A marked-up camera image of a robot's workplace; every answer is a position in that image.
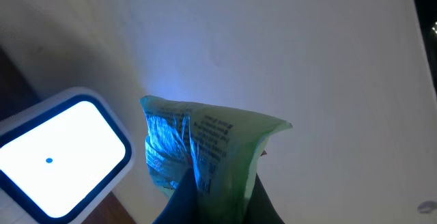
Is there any white barcode scanner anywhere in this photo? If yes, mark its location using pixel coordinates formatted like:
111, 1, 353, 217
1, 87, 135, 223

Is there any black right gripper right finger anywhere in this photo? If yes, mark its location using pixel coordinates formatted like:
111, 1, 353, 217
243, 175, 284, 224

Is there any teal wipes packet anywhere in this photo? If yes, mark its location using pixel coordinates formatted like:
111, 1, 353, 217
140, 96, 292, 223

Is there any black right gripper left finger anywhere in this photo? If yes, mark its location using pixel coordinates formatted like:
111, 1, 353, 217
153, 169, 198, 224

